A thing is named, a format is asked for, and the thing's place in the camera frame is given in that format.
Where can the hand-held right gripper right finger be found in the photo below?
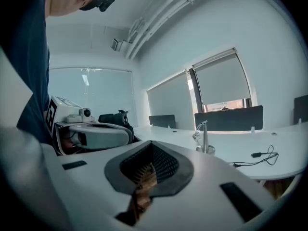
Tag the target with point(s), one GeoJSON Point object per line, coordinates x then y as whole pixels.
{"type": "Point", "coordinates": [207, 201]}

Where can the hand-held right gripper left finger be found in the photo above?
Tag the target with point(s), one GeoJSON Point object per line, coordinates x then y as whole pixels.
{"type": "Point", "coordinates": [79, 191]}

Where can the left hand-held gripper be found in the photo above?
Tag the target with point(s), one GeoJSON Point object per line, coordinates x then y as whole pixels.
{"type": "Point", "coordinates": [60, 109]}

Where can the silver chrome desk lamp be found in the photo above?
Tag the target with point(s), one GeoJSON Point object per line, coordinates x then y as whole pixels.
{"type": "Point", "coordinates": [205, 138]}

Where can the dark grey desk divider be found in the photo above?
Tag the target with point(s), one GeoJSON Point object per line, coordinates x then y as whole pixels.
{"type": "Point", "coordinates": [228, 119]}
{"type": "Point", "coordinates": [301, 107]}
{"type": "Point", "coordinates": [162, 121]}

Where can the person's left hand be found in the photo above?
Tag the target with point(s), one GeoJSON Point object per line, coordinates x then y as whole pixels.
{"type": "Point", "coordinates": [68, 143]}

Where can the black office chair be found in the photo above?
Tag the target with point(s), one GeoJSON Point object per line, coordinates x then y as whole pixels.
{"type": "Point", "coordinates": [113, 118]}

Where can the grey roller blind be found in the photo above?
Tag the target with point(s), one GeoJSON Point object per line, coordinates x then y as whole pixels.
{"type": "Point", "coordinates": [168, 97]}
{"type": "Point", "coordinates": [221, 80]}

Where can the white ceiling junction box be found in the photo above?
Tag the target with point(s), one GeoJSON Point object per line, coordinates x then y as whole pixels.
{"type": "Point", "coordinates": [116, 44]}

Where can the white ceiling pipe bundle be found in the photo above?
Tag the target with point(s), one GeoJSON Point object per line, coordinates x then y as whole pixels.
{"type": "Point", "coordinates": [158, 25]}

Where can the left hand-held gripper camera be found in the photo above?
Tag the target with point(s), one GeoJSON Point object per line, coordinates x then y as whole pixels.
{"type": "Point", "coordinates": [85, 112]}

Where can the dark window frame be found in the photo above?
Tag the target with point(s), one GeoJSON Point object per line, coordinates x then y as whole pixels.
{"type": "Point", "coordinates": [196, 90]}

